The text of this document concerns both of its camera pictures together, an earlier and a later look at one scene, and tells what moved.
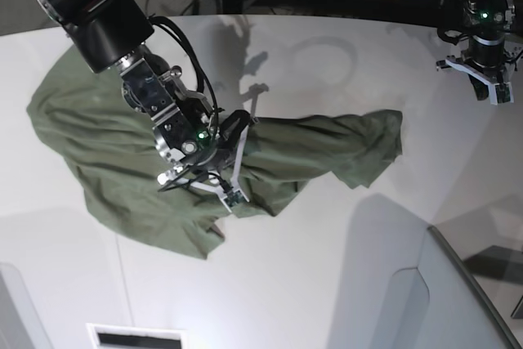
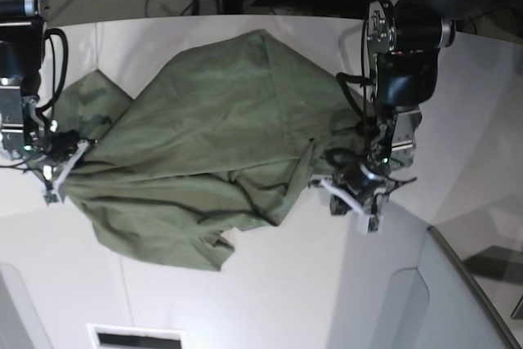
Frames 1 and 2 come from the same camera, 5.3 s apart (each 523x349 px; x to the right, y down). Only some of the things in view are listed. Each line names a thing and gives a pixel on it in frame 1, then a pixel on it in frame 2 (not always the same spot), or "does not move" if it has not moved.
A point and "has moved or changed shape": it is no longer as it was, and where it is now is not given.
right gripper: [487, 52] to [350, 177]
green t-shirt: [83, 114] has moved or changed shape
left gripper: [215, 145] to [61, 145]
